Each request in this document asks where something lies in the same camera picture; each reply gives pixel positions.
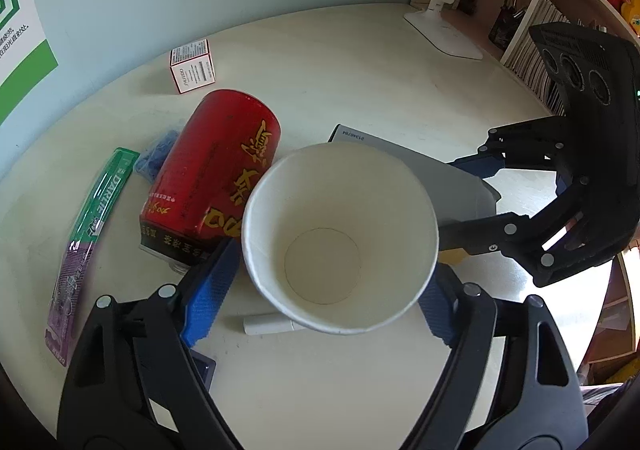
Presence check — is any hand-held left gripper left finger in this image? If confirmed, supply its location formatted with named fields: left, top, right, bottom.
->
left=57, top=239, right=246, bottom=450

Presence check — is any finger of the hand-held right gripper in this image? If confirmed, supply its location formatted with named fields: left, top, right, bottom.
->
left=447, top=116, right=571, bottom=181
left=437, top=176, right=592, bottom=277

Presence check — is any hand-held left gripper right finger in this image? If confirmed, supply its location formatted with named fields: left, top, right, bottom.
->
left=400, top=264, right=590, bottom=450

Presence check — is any grey box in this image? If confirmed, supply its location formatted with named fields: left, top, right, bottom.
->
left=327, top=124, right=501, bottom=225

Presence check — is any white stick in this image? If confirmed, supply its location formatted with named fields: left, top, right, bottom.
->
left=243, top=312, right=308, bottom=337

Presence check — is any white paper cup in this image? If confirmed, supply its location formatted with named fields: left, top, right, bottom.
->
left=241, top=142, right=441, bottom=335

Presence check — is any red drink can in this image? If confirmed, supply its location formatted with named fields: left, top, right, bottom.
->
left=138, top=88, right=282, bottom=271

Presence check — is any green purple toothbrush package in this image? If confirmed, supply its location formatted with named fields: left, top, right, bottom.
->
left=45, top=147, right=141, bottom=368

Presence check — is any row of thin booklets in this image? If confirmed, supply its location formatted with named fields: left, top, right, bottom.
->
left=500, top=0, right=608, bottom=115

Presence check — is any yellow toy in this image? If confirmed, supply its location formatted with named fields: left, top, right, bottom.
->
left=620, top=0, right=640, bottom=35

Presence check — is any dark pen holder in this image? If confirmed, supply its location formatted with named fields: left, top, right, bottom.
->
left=487, top=0, right=528, bottom=50

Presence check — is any crumpled blue wrapper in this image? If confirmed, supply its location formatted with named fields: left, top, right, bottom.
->
left=132, top=130, right=181, bottom=183

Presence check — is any small white carton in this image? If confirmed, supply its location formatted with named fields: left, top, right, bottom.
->
left=169, top=38, right=218, bottom=94

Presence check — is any green white wall poster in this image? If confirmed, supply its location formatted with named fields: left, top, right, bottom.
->
left=0, top=0, right=60, bottom=125

